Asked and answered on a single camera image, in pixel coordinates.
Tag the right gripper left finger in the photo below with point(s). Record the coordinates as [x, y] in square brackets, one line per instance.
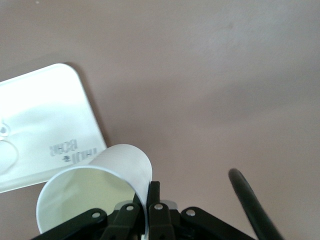
[125, 220]

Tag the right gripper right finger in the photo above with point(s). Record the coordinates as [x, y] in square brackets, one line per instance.
[160, 220]

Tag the white plastic cup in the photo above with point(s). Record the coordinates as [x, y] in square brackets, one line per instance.
[120, 160]

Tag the cream tray with bear print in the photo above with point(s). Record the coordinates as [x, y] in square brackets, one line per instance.
[50, 112]

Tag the brown table cover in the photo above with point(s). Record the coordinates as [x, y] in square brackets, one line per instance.
[200, 87]

